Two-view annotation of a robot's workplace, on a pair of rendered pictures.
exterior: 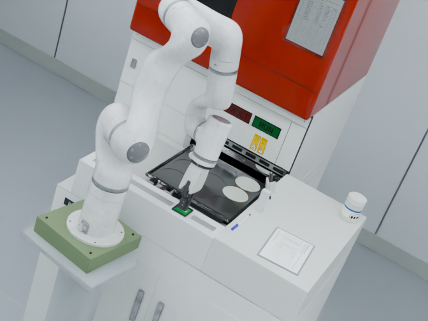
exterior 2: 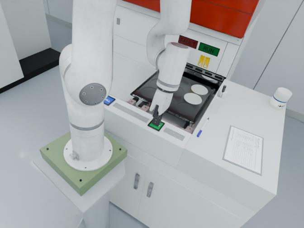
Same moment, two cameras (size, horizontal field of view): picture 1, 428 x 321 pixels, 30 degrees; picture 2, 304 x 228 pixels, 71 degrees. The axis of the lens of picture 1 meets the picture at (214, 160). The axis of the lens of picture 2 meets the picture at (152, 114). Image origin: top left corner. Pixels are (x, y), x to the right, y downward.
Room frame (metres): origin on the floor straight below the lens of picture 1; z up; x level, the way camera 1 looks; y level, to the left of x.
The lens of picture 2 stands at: (1.61, 0.03, 1.60)
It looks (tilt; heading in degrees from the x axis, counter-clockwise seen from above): 42 degrees down; 4
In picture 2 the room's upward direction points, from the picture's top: 10 degrees clockwise
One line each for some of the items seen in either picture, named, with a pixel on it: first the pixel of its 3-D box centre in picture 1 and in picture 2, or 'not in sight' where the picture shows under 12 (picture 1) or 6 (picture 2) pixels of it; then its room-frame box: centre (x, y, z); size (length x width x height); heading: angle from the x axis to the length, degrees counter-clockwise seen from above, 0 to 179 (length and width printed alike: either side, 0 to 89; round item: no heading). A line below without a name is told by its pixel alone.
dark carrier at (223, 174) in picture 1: (211, 180); (175, 91); (2.62, -0.02, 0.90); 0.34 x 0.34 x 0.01; 71
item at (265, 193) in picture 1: (267, 193); (219, 99); (2.44, -0.21, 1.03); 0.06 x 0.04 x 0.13; 161
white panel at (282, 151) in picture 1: (206, 114); (166, 46); (2.89, 0.09, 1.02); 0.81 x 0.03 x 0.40; 71
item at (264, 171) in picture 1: (232, 162); (187, 75); (2.82, -0.07, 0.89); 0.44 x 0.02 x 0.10; 71
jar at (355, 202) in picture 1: (353, 207); (279, 98); (2.59, -0.54, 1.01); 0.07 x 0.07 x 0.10
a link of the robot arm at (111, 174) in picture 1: (116, 144); (83, 84); (2.14, 0.30, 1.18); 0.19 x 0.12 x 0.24; 36
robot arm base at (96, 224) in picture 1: (102, 206); (87, 135); (2.11, 0.28, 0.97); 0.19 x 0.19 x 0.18
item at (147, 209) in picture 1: (146, 209); (130, 123); (2.29, 0.16, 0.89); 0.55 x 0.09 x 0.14; 71
